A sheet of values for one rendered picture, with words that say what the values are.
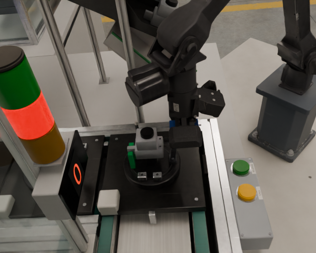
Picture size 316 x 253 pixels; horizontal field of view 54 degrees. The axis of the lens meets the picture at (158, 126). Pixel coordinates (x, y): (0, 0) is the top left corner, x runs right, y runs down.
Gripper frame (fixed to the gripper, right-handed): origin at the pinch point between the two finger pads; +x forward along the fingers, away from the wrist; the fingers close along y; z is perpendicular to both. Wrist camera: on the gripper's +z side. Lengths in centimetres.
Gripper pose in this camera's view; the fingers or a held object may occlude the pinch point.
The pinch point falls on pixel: (183, 128)
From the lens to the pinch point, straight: 68.7
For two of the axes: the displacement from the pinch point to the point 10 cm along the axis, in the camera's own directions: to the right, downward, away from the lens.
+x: 1.0, 7.0, 7.0
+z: 10.0, -0.7, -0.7
